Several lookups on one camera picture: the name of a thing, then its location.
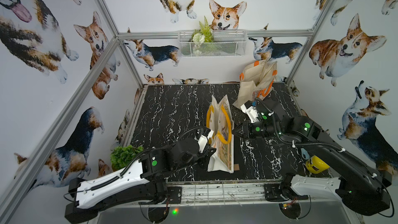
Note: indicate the white wire wall basket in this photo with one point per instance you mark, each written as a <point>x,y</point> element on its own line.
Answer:
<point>227,44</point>

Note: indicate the green leafy plant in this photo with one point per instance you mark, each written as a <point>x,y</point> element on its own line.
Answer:
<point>122,156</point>

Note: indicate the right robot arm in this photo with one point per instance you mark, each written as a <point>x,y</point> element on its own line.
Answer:
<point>359,187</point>

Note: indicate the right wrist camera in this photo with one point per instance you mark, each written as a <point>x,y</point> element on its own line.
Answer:
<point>249,108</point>

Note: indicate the light blue dustpan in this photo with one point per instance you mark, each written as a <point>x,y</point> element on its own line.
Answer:
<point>305,155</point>

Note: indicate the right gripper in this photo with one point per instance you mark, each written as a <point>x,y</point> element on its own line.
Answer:
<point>245,130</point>

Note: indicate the cream bag yellow handles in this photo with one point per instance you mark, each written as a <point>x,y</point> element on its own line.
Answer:
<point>219,120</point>

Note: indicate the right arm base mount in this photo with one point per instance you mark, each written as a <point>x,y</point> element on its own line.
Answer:
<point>277,192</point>

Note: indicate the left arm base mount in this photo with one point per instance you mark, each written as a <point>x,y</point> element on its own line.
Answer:
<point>172,196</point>

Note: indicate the cream bag orange handles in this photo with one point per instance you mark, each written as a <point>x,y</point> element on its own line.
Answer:
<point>256,80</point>

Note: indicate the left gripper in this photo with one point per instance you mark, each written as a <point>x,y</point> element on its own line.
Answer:
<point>205,154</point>

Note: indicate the green fern with white flower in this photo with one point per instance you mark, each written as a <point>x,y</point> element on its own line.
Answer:
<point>202,39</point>

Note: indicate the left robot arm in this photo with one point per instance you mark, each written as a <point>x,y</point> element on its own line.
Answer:
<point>143,180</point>

